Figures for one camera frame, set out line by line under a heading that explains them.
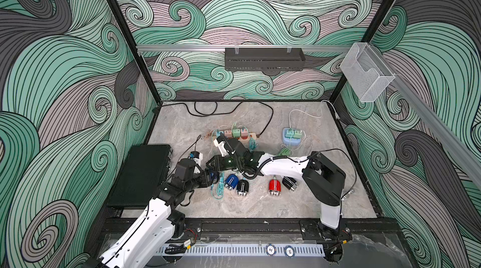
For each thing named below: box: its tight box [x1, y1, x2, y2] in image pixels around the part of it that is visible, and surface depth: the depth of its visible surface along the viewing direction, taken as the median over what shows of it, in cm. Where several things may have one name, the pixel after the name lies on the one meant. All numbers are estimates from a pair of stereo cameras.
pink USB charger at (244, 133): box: [240, 128, 249, 140], surface depth 99 cm
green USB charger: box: [232, 128, 241, 138], surface depth 99 cm
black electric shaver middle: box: [236, 179, 250, 196], surface depth 83 cm
